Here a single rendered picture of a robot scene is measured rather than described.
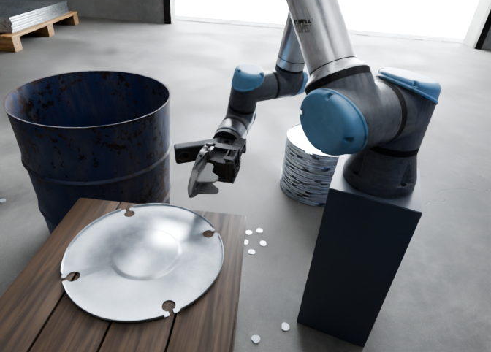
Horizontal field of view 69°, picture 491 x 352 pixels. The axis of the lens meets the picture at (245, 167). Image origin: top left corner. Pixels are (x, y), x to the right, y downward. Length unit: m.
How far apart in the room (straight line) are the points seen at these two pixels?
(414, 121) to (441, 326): 0.68
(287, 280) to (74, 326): 0.68
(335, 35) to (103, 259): 0.56
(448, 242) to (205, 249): 1.01
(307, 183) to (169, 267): 0.82
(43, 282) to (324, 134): 0.53
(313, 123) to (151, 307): 0.40
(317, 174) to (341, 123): 0.81
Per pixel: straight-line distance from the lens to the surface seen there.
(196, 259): 0.69
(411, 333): 1.15
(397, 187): 0.76
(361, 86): 0.61
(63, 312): 0.66
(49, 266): 0.74
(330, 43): 0.64
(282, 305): 1.08
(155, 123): 0.96
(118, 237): 0.75
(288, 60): 0.93
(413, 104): 0.69
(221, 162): 0.79
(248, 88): 0.88
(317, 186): 1.40
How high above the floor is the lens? 0.86
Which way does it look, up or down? 32 degrees down
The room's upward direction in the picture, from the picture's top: 5 degrees clockwise
